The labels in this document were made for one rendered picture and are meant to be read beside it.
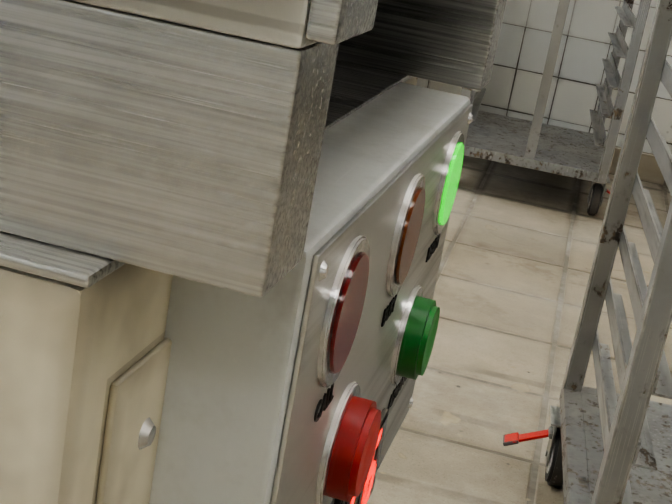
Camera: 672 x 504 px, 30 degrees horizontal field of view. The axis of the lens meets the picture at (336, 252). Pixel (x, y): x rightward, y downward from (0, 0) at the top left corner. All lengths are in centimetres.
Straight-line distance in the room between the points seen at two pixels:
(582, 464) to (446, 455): 34
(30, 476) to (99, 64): 8
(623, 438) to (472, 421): 82
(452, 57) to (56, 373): 30
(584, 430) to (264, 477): 168
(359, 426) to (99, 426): 11
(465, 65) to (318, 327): 24
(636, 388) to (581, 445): 48
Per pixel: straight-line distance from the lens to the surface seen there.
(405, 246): 38
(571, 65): 450
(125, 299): 26
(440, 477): 204
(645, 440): 155
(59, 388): 25
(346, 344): 32
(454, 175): 46
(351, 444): 35
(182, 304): 29
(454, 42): 51
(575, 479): 180
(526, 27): 449
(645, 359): 143
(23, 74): 24
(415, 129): 42
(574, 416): 200
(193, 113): 23
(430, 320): 44
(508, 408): 235
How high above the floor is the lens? 92
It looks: 18 degrees down
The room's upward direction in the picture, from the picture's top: 10 degrees clockwise
